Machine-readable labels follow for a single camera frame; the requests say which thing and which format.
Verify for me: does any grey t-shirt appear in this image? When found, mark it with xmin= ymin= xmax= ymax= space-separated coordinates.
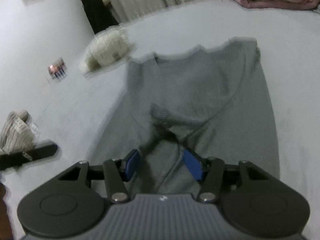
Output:
xmin=91 ymin=37 xmax=280 ymax=194

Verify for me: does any white plush dog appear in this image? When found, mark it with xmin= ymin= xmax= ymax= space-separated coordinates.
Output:
xmin=79 ymin=26 xmax=133 ymax=75

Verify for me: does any grey bed sheet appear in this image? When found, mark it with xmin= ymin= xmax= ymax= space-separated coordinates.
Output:
xmin=1 ymin=0 xmax=319 ymax=239

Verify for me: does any black hanging coat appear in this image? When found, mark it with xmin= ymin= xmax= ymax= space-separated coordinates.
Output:
xmin=80 ymin=0 xmax=118 ymax=34

